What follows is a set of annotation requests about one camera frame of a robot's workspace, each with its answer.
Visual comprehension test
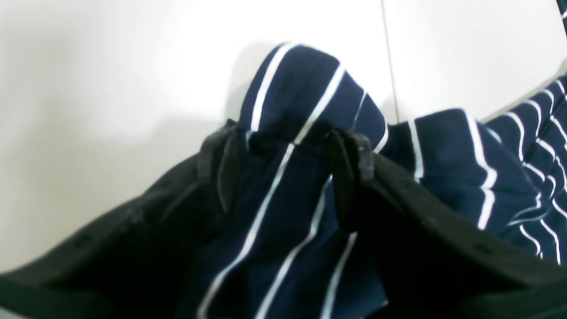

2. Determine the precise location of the navy white striped t-shirt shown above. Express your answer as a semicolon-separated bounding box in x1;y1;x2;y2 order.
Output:
174;42;566;319

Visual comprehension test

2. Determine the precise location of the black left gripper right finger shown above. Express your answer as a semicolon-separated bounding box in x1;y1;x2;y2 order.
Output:
326;130;567;319

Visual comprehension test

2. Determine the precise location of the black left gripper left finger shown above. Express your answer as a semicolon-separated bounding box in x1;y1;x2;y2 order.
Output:
1;120;240;319

